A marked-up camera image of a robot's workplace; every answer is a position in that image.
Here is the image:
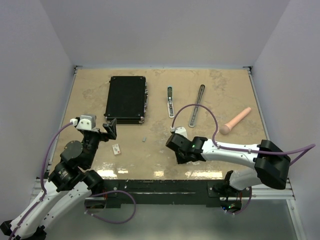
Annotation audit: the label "small staple box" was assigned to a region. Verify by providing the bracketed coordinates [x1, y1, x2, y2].
[112, 144, 122, 156]

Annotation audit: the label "silver black stapler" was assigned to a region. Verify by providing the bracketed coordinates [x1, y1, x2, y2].
[188, 84, 206, 128]

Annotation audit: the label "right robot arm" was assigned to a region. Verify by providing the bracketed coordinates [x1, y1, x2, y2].
[165, 133, 291, 197]

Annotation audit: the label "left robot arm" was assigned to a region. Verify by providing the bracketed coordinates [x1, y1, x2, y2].
[0, 115, 117, 240]

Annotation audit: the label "black briefcase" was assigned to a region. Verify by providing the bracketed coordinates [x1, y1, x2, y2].
[104, 76, 148, 125]

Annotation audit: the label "pink silicone cone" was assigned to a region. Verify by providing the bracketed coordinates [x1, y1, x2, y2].
[219, 107, 252, 135]

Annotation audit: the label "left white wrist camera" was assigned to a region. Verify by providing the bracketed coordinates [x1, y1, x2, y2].
[69, 114, 97, 131]

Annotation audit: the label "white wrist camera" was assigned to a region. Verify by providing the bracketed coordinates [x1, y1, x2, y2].
[69, 114, 97, 131]
[170, 126, 188, 138]

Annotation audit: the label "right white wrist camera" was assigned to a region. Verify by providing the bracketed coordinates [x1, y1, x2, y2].
[170, 126, 188, 138]

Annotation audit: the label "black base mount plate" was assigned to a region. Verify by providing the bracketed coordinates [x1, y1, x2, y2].
[88, 179, 252, 208]

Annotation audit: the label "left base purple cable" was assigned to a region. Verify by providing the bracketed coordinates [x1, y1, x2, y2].
[84, 189, 137, 223]

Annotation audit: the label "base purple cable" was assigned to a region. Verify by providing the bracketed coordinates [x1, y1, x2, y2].
[219, 186, 253, 216]
[84, 189, 137, 223]

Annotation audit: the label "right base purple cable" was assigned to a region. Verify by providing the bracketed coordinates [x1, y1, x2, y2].
[219, 186, 253, 216]

